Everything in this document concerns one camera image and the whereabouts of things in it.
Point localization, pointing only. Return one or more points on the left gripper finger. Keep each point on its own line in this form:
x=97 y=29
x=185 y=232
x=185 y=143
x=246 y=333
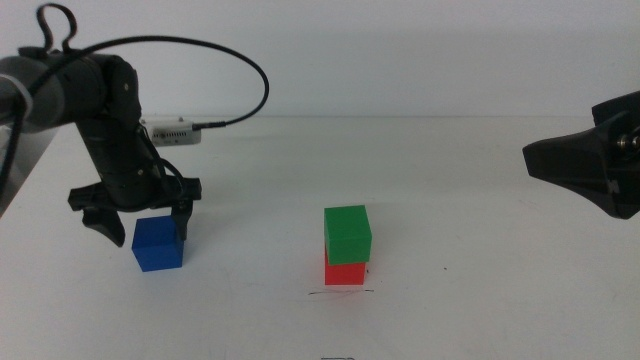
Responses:
x=181 y=220
x=106 y=225

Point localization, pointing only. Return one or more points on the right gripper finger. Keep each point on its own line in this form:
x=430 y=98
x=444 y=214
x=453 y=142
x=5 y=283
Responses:
x=570 y=162

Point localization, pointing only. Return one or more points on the blue cube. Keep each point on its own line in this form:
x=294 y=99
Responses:
x=157 y=250

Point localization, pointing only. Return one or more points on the green cube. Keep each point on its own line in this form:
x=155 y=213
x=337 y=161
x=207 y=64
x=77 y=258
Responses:
x=347 y=235

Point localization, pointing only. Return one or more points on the red cube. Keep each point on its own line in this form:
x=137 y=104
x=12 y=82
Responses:
x=345 y=275

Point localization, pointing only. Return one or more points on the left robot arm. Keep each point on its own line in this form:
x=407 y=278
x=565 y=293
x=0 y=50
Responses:
x=90 y=95

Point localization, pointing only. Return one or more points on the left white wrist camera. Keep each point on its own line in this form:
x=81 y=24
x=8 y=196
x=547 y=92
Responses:
x=172 y=134

